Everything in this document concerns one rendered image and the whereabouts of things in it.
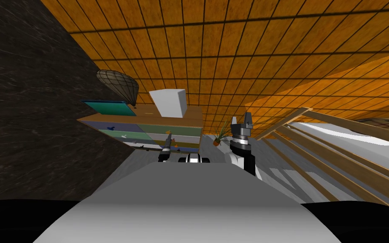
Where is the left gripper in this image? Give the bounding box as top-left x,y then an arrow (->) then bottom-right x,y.
162,133 -> 174,152

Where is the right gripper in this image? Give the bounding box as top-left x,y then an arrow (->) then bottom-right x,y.
230,112 -> 254,139

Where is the wooden dresser with coloured drawers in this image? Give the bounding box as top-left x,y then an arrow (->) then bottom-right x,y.
77,69 -> 204,154

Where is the potted green plant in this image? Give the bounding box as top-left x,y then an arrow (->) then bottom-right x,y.
213,119 -> 233,148

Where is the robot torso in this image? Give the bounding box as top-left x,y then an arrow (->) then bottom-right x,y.
32,153 -> 342,243

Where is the wooden slatted bed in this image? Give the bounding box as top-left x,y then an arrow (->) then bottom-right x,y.
254,107 -> 389,207

